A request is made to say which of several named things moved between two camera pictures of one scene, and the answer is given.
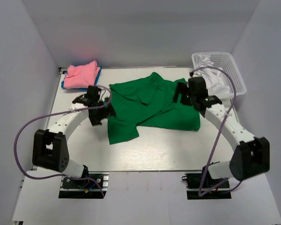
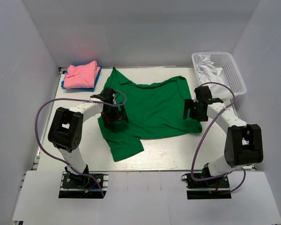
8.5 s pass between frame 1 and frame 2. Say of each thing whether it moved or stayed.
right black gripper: moved
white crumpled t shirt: stayed
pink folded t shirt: stayed
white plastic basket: stayed
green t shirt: moved
